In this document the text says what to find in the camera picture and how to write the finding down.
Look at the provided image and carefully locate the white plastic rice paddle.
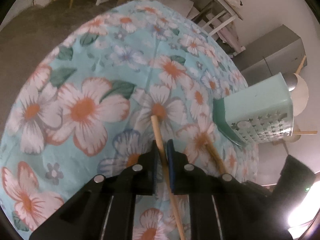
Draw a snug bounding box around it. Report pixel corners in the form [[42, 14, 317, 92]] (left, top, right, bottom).
[[290, 74, 309, 116]]

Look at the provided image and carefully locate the metal spoon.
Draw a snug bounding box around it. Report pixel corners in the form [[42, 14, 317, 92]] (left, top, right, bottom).
[[283, 73, 298, 92]]

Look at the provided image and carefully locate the mint green utensil basket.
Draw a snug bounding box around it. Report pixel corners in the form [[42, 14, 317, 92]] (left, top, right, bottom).
[[213, 73, 294, 146]]

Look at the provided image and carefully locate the floral blue tablecloth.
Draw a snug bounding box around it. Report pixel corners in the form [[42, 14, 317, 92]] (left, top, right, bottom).
[[1, 0, 258, 239]]

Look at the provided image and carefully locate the grey refrigerator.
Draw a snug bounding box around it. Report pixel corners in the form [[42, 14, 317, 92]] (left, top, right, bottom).
[[233, 25, 305, 86]]

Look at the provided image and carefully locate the white side table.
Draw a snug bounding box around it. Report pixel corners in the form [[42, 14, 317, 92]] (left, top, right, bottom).
[[94, 0, 243, 37]]

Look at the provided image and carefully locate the white sack under table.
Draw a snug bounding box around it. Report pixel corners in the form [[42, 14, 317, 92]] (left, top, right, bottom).
[[157, 0, 200, 20]]

